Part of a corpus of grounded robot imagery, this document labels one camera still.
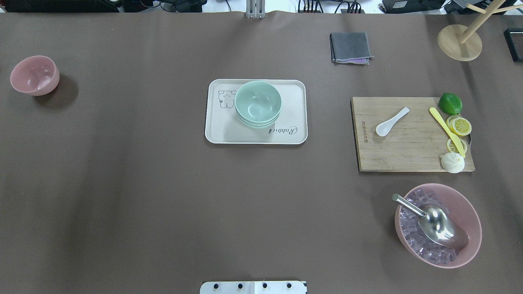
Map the small pink bowl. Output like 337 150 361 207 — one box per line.
11 56 60 96

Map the top green bowl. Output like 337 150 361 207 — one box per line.
235 80 283 124

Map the white ceramic spoon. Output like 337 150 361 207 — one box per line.
375 107 410 136

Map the large pink bowl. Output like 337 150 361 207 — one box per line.
395 183 482 269

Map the white rabbit tray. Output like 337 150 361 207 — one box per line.
204 79 308 145

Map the folded grey cloth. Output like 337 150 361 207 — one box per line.
329 32 373 65

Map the yellow plastic knife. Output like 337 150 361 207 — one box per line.
429 107 466 158

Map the lower lemon slice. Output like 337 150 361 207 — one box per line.
446 138 468 153

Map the lemon slice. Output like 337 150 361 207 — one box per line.
446 138 468 153
446 115 472 136

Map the metal ice scoop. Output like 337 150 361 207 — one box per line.
392 194 469 250

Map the white steamed bun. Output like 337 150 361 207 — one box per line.
440 152 465 174

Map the green lime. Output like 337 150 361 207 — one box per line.
438 93 463 115

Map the upper lemon slice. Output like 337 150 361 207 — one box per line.
446 115 472 136

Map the wooden mug tree stand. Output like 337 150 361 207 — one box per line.
437 0 523 62

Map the black framed glass rack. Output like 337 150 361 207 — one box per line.
503 28 523 62

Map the aluminium frame post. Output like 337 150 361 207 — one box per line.
246 0 266 19

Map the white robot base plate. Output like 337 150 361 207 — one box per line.
199 281 308 294

